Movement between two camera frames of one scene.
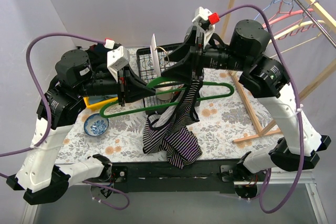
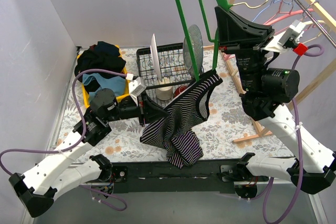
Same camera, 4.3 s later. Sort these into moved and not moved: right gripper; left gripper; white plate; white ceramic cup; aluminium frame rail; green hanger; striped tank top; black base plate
Moved: left gripper; striped tank top; right gripper; green hanger
Not moved: white plate; black base plate; aluminium frame rail; white ceramic cup
